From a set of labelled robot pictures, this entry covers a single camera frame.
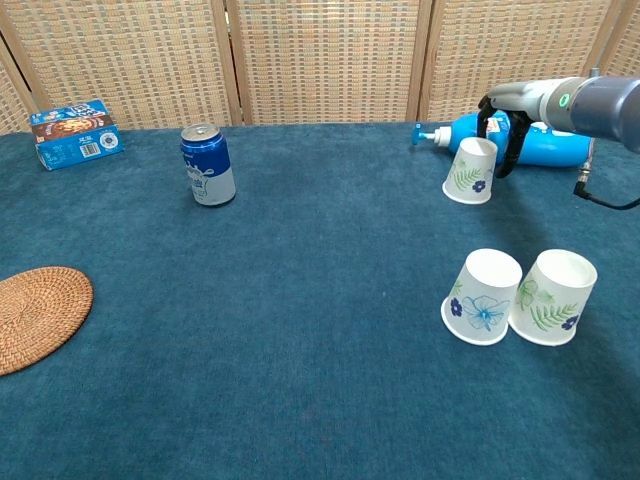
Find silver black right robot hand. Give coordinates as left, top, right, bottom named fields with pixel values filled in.
left=476, top=79, right=547, bottom=179

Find paper cup fern small flower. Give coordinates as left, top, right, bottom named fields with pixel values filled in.
left=442, top=137, right=499, bottom=206

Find paper cup large blue flower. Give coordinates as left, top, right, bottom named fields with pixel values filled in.
left=440, top=248, right=524, bottom=348

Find blue pump soap bottle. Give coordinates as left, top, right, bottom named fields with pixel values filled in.
left=411, top=110, right=594, bottom=168

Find woven bamboo folding screen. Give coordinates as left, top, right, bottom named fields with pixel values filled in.
left=0, top=0, right=640, bottom=136

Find paper cup big green leaves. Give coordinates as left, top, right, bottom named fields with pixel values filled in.
left=507, top=249, right=599, bottom=348

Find dark teal table cloth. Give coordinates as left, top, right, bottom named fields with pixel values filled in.
left=0, top=117, right=640, bottom=480

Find blue and white drink can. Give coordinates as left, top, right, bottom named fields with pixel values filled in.
left=179, top=123, right=237, bottom=208

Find blue cookie box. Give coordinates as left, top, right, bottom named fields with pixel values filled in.
left=29, top=98, right=126, bottom=172

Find round woven rattan coaster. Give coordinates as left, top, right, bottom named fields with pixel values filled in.
left=0, top=266, right=95, bottom=377

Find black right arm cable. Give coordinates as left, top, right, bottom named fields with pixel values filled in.
left=573, top=137, right=640, bottom=210

